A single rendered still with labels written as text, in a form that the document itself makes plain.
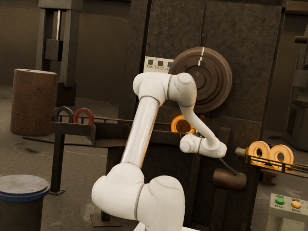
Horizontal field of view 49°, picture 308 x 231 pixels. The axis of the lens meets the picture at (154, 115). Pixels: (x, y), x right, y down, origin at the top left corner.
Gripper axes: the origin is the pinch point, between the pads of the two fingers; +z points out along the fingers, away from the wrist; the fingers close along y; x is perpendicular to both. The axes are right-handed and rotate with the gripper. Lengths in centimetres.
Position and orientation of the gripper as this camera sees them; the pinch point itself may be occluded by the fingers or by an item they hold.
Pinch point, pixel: (197, 131)
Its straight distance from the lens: 251.6
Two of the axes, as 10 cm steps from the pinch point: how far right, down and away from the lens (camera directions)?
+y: 9.5, 1.6, -2.8
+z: 3.0, -1.9, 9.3
